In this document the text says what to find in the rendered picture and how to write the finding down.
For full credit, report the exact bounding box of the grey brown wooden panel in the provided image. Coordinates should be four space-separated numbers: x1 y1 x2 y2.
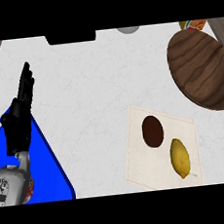
206 17 224 59

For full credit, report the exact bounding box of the red orange round object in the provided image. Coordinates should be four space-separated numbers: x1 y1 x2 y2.
20 177 37 205

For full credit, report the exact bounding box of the orange yellow package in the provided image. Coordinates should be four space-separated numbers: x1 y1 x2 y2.
178 19 209 34

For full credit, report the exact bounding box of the brown wooden bowl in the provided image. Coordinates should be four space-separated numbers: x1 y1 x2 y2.
164 26 224 117

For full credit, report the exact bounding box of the yellow lemon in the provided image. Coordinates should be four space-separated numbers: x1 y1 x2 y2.
168 136 194 181

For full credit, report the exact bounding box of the blue cutting board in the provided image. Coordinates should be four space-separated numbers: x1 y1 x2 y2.
0 98 77 208

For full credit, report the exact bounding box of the grey round object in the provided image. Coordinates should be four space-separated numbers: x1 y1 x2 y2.
115 25 142 36

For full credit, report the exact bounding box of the cream placemat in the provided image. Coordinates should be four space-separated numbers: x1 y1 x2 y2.
116 97 205 195

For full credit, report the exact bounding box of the dark brown oval fruit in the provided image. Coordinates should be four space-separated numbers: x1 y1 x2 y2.
140 114 167 150

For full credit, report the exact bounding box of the black appliance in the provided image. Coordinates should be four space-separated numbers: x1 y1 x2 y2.
45 30 97 47

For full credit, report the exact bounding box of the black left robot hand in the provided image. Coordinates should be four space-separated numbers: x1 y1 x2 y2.
0 60 44 159

